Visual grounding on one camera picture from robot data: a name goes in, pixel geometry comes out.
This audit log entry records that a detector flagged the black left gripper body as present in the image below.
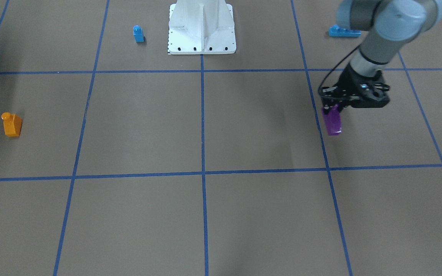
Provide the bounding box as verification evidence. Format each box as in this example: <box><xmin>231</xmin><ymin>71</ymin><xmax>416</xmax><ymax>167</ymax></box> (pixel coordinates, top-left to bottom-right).
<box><xmin>318</xmin><ymin>64</ymin><xmax>391</xmax><ymax>108</ymax></box>

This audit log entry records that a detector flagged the purple trapezoid block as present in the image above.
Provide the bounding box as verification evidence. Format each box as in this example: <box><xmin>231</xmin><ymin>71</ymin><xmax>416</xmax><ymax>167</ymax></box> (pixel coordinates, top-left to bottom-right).
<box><xmin>322</xmin><ymin>105</ymin><xmax>342</xmax><ymax>136</ymax></box>

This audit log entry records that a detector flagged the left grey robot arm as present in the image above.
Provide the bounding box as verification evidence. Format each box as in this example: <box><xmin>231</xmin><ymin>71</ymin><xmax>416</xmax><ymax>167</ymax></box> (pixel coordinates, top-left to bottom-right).
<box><xmin>318</xmin><ymin>0</ymin><xmax>442</xmax><ymax>115</ymax></box>

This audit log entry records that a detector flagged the orange trapezoid block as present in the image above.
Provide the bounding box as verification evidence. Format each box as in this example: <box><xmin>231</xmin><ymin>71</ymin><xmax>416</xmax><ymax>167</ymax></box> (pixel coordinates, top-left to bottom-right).
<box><xmin>1</xmin><ymin>112</ymin><xmax>23</xmax><ymax>137</ymax></box>

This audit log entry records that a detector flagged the long blue studded block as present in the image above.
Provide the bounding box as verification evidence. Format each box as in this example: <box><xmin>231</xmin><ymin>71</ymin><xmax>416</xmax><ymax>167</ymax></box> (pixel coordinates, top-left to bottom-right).
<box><xmin>328</xmin><ymin>24</ymin><xmax>362</xmax><ymax>37</ymax></box>

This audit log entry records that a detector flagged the small blue block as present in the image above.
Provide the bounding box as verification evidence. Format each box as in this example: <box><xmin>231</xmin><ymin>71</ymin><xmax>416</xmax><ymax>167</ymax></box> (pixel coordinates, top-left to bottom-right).
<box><xmin>133</xmin><ymin>25</ymin><xmax>145</xmax><ymax>43</ymax></box>

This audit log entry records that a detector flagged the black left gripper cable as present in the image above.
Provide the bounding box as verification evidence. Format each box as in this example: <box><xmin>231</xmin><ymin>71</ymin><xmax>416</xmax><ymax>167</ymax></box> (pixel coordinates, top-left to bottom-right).
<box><xmin>318</xmin><ymin>44</ymin><xmax>361</xmax><ymax>96</ymax></box>

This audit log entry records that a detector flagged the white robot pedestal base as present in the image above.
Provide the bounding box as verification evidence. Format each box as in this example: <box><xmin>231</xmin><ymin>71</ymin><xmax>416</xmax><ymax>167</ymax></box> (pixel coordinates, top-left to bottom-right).
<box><xmin>167</xmin><ymin>0</ymin><xmax>237</xmax><ymax>55</ymax></box>

